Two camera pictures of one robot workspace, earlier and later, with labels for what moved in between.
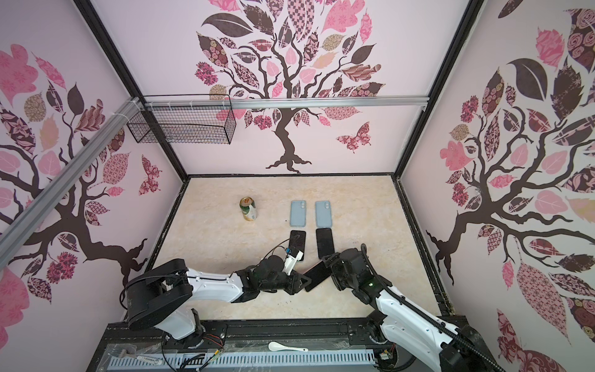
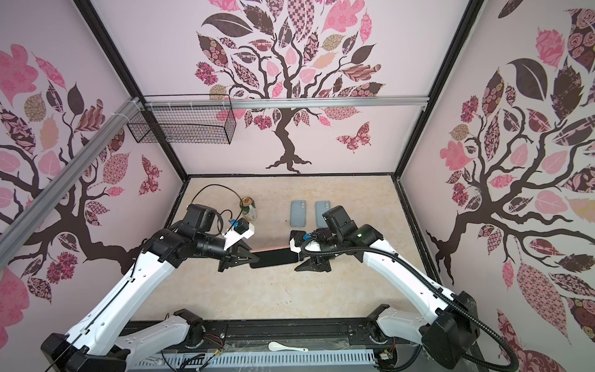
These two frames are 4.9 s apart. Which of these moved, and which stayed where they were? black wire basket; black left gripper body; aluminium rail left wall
Moved: black left gripper body
Stayed: aluminium rail left wall; black wire basket
